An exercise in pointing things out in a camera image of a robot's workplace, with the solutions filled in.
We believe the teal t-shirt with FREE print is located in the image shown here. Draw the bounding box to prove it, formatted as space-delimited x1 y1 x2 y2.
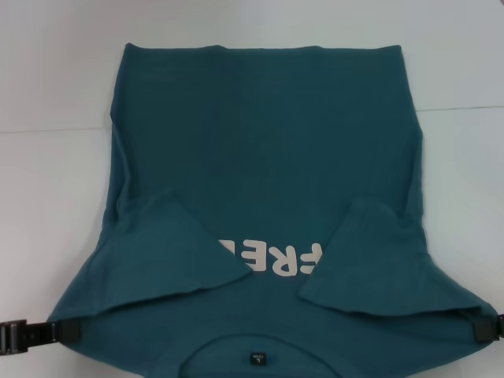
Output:
46 42 499 378

